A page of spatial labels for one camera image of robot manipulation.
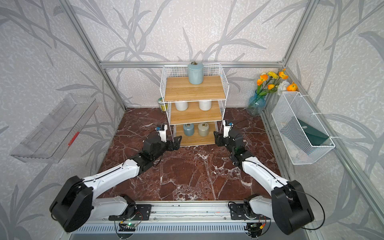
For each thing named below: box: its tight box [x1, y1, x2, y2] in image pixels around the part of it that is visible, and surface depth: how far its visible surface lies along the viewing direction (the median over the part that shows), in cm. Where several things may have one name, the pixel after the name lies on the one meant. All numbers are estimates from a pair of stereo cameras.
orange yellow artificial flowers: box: [256, 68, 298, 96], surface depth 92 cm
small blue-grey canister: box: [183, 124, 195, 137], surface depth 101 cm
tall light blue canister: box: [187, 61, 204, 85], surface depth 74 cm
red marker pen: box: [68, 131, 80, 146], surface depth 66 cm
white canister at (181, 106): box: [175, 102, 189, 112], surface depth 85 cm
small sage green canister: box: [198, 122, 210, 137], surface depth 101 cm
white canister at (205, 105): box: [198, 101, 212, 111], surface depth 85 cm
